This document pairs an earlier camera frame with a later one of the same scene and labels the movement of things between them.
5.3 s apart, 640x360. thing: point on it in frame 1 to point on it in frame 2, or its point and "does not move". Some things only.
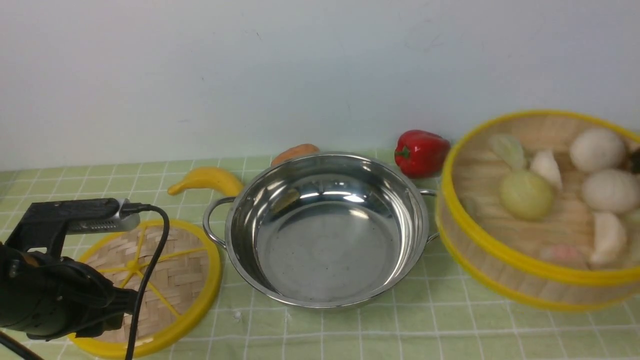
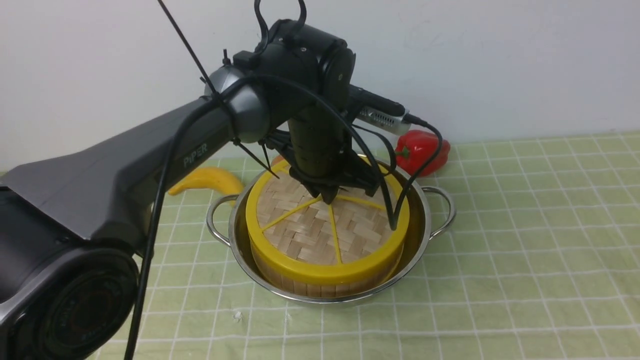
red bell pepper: [421, 155] does not move
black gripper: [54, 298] to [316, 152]
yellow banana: [210, 178] does not move
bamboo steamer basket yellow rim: [543, 207] to [325, 282]
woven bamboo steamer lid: [182, 292] to [290, 227]
